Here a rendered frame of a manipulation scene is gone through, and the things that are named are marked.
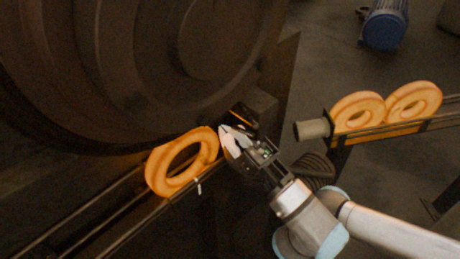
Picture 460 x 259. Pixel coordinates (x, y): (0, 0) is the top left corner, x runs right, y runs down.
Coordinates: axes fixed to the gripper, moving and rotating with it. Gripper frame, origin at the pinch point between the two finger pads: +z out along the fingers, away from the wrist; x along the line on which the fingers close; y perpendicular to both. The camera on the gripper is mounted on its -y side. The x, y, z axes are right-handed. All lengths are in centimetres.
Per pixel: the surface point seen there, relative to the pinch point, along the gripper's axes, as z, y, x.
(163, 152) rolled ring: 0.7, 8.4, 17.5
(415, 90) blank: -24, 13, -44
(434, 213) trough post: -76, -54, -82
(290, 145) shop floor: -7, -77, -67
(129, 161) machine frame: 5.7, 1.7, 22.6
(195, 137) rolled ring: -0.1, 7.7, 10.1
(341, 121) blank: -17.5, 1.0, -28.9
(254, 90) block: 3.0, 4.3, -12.7
